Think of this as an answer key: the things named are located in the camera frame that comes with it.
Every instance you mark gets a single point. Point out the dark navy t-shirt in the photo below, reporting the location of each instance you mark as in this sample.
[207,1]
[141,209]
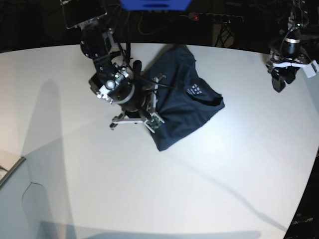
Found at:
[186,102]

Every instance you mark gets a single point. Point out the black power strip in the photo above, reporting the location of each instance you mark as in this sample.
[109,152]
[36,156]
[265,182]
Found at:
[215,18]

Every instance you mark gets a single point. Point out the blue plastic bin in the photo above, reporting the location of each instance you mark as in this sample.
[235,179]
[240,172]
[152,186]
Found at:
[141,5]

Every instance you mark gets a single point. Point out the black device with label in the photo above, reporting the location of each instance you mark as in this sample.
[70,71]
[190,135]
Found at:
[303,227]

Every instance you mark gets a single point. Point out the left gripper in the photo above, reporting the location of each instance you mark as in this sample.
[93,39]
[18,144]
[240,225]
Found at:
[278,82]

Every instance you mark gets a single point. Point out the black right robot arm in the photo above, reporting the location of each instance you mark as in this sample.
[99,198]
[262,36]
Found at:
[115,80]

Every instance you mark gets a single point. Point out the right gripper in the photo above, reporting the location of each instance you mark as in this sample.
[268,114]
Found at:
[123,93]

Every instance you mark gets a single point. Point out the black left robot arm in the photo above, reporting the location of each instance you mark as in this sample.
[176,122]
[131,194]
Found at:
[287,55]

